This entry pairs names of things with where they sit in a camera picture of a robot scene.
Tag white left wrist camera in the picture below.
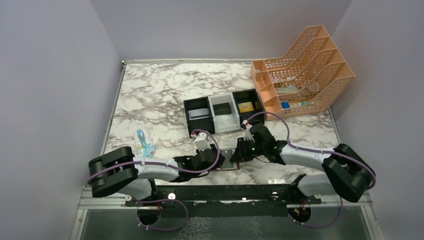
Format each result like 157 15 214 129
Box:
194 132 211 151

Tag brown leather card holder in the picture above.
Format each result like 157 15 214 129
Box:
209 148 241 172

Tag black right tray box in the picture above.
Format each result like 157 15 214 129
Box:
232 88 264 123

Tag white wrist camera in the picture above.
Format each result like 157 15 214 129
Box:
243 128 254 141
194 132 211 151

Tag black left tray box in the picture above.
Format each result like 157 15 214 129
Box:
183 97 215 136

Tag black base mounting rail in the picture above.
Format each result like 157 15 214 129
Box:
125 184 321 218

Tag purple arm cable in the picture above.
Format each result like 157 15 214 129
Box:
86 129 222 185
243 111 377 229

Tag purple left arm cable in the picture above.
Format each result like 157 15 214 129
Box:
86 129 222 185

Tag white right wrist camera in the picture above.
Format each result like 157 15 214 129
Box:
243 128 254 141

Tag black cards in tray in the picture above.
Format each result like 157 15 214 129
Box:
212 102 232 116

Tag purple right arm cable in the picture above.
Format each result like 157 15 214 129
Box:
243 111 377 229

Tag blue correction tape blister pack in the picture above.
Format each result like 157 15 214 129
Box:
133 128 156 158

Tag black tray box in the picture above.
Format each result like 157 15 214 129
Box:
232 88 264 123
183 97 215 136

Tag white middle tray box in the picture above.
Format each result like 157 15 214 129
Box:
207 93 240 134

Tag gold card in tray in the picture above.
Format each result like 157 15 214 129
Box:
237 101 255 113

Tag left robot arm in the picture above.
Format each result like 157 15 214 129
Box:
87 145 225 200

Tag silver card in tray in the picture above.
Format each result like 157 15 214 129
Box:
188 108 210 121

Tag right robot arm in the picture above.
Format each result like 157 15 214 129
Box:
230 123 374 203

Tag orange plastic file organizer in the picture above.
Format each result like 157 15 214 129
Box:
250 25 355 121

